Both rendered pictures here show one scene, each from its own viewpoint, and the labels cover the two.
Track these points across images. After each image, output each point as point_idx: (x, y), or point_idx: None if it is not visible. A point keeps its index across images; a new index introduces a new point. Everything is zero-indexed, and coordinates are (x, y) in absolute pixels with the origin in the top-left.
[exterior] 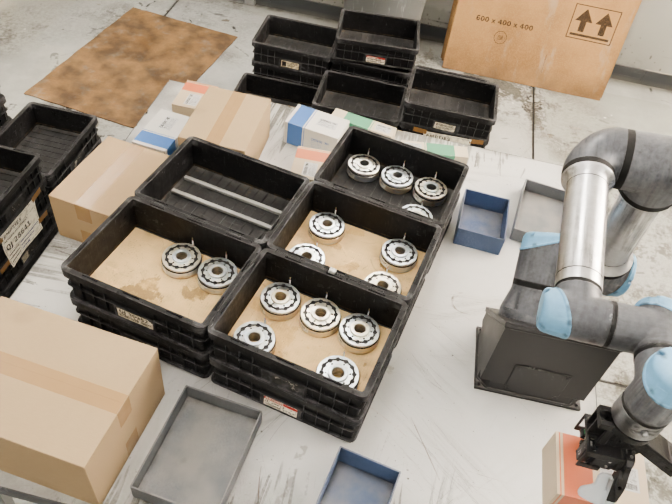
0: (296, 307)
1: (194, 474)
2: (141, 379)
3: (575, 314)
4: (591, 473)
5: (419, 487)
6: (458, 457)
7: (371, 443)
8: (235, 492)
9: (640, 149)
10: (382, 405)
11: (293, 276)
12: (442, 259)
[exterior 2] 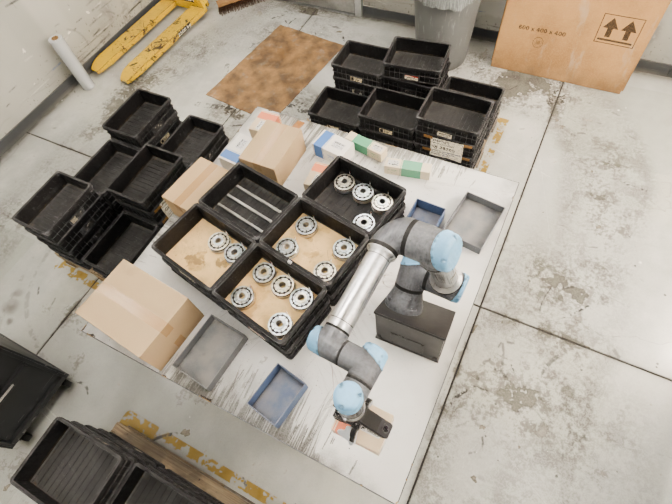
0: (270, 279)
1: (207, 362)
2: (177, 314)
3: (319, 347)
4: None
5: (320, 391)
6: None
7: (302, 361)
8: (224, 375)
9: (410, 238)
10: None
11: (273, 260)
12: None
